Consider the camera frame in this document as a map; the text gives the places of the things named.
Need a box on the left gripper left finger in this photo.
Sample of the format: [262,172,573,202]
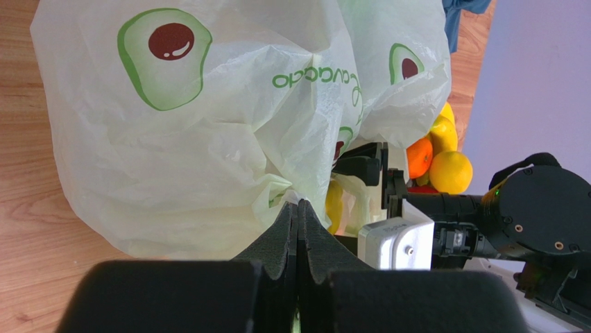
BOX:
[58,203,298,332]

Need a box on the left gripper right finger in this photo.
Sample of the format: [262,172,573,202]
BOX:
[296,200,528,332]

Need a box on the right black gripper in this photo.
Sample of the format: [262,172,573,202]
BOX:
[332,142,483,268]

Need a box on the orange fake tangerine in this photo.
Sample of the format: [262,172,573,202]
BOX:
[406,137,433,179]

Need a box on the yellow fake lemon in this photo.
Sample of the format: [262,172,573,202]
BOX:
[429,151,473,194]

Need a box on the translucent yellow plastic bag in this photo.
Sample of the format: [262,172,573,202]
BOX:
[31,1,451,259]

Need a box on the pink dragon fruit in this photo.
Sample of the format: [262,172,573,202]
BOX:
[407,185,438,194]

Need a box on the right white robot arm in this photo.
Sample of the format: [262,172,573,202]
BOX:
[335,143,590,329]

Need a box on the yellow fake pepper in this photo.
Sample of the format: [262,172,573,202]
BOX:
[325,180,344,235]

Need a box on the blue cloth shirt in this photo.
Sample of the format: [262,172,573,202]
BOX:
[442,0,491,53]

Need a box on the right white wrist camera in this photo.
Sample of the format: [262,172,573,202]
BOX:
[357,199,435,271]

